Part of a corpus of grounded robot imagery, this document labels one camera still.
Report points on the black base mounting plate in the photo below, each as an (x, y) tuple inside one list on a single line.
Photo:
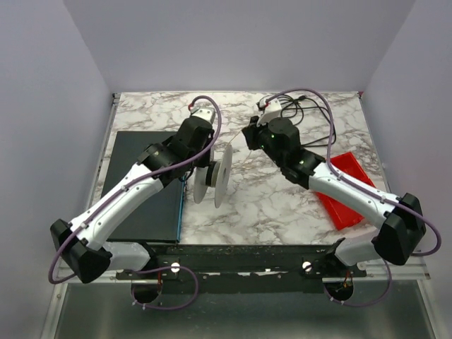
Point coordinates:
[(233, 269)]

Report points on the aluminium rail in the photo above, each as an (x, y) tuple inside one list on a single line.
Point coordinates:
[(414, 269)]

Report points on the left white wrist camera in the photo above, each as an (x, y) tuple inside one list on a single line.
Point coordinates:
[(205, 113)]

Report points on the black flat box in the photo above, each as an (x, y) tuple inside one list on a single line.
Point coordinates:
[(158, 219)]

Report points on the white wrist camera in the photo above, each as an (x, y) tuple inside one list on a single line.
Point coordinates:
[(205, 113), (268, 110)]

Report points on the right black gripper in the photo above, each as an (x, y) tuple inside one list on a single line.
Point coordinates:
[(250, 132)]

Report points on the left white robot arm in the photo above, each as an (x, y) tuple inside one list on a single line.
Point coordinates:
[(82, 242)]

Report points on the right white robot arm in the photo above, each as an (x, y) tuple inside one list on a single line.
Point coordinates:
[(398, 220)]

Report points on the grey cable spool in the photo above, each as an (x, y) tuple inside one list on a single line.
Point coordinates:
[(216, 175)]

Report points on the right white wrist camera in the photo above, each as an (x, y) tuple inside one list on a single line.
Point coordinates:
[(268, 110)]

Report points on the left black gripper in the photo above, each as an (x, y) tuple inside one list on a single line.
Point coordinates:
[(203, 155)]

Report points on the red plastic tray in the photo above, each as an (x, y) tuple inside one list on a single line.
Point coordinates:
[(341, 216)]

